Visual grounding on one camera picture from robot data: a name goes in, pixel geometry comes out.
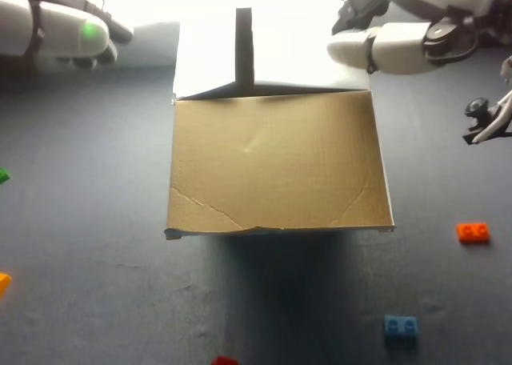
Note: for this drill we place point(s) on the yellow-orange toy brick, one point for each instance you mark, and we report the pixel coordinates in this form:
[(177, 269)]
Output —
[(4, 285)]

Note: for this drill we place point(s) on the grey table cloth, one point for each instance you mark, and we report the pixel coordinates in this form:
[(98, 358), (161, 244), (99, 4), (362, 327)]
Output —
[(100, 261)]

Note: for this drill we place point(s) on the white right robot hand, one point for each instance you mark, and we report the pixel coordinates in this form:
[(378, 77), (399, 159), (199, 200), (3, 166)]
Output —
[(400, 49)]

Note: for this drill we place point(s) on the red toy brick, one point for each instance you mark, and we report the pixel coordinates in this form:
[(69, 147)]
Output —
[(225, 361)]

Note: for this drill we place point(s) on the green toy brick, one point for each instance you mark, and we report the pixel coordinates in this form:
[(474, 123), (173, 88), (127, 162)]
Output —
[(4, 175)]

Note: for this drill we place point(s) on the grey-blue flat brick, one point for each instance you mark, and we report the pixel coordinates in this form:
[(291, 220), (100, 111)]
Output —
[(401, 327)]

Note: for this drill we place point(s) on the orange flat brick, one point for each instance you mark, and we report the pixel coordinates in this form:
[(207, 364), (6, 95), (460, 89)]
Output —
[(473, 233)]

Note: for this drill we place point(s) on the brown cardboard box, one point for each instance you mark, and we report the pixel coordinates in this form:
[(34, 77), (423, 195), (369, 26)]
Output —
[(280, 161)]

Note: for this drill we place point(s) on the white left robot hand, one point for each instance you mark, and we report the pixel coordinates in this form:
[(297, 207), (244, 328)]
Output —
[(60, 33)]

